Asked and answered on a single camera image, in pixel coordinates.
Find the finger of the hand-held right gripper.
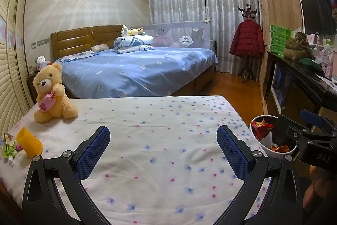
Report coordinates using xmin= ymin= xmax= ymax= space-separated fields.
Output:
xmin=300 ymin=109 xmax=337 ymax=133
xmin=278 ymin=115 xmax=316 ymax=140

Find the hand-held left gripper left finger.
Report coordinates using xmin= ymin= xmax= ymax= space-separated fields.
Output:
xmin=22 ymin=125 xmax=111 ymax=225

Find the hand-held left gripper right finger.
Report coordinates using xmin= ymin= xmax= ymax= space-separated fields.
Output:
xmin=209 ymin=125 xmax=303 ymax=225

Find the orange-red snack wrapper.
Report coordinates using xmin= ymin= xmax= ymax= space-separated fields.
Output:
xmin=271 ymin=144 xmax=290 ymax=153

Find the white trash bin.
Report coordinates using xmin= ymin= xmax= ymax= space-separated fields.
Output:
xmin=250 ymin=115 xmax=299 ymax=159

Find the red snack packet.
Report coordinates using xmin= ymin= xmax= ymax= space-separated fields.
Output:
xmin=251 ymin=120 xmax=275 ymax=140

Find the person's right hand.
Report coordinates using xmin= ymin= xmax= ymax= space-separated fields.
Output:
xmin=303 ymin=164 xmax=337 ymax=210

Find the framed picture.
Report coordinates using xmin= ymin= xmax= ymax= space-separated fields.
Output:
xmin=270 ymin=64 xmax=293 ymax=112

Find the dark desk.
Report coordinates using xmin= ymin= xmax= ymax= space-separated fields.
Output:
xmin=265 ymin=51 xmax=337 ymax=125

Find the pink storage box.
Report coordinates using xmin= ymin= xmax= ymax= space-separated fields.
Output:
xmin=316 ymin=56 xmax=337 ymax=78

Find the green cap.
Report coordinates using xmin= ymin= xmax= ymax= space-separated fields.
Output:
xmin=300 ymin=58 xmax=324 ymax=74

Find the yellow teddy bear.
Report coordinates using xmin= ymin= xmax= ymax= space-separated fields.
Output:
xmin=33 ymin=62 xmax=79 ymax=124

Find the yellow ridged cup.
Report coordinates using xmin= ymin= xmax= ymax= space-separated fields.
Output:
xmin=16 ymin=127 xmax=43 ymax=157

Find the brown plush toy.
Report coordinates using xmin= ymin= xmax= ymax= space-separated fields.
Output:
xmin=284 ymin=31 xmax=311 ymax=61

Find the stack of green boxes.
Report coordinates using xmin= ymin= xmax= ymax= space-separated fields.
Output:
xmin=270 ymin=25 xmax=291 ymax=58

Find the green drink pouch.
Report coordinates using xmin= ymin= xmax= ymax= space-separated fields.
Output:
xmin=1 ymin=133 xmax=23 ymax=165

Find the blue bed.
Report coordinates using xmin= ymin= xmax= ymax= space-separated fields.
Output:
xmin=54 ymin=46 xmax=219 ymax=99

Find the wooden nightstand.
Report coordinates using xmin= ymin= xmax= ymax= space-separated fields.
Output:
xmin=26 ymin=75 xmax=37 ymax=104

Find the blue pillow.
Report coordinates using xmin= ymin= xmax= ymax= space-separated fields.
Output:
xmin=60 ymin=52 xmax=96 ymax=61

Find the red puffer jacket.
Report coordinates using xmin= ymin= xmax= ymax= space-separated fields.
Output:
xmin=229 ymin=19 xmax=264 ymax=58

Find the black television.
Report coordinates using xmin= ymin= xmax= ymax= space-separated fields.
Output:
xmin=301 ymin=0 xmax=337 ymax=36

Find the wooden headboard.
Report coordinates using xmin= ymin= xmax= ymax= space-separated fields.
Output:
xmin=51 ymin=25 xmax=127 ymax=63

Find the folded blue-white quilt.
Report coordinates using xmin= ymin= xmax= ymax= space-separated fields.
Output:
xmin=114 ymin=35 xmax=156 ymax=54

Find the louvered wardrobe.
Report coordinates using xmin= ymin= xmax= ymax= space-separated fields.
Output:
xmin=0 ymin=0 xmax=37 ymax=133

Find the tall wooden cabinet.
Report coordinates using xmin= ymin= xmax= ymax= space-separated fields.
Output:
xmin=257 ymin=0 xmax=303 ymax=83

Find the wooden coat rack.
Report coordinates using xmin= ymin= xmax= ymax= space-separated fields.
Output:
xmin=238 ymin=4 xmax=260 ymax=83

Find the yellow plush giraffe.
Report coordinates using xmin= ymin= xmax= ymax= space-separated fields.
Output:
xmin=120 ymin=25 xmax=146 ymax=37

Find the grey patterned curtain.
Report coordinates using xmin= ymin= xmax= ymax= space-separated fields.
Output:
xmin=147 ymin=0 xmax=262 ymax=75

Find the grey bed guard rail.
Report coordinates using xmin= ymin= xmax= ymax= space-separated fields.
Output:
xmin=142 ymin=21 xmax=211 ymax=49

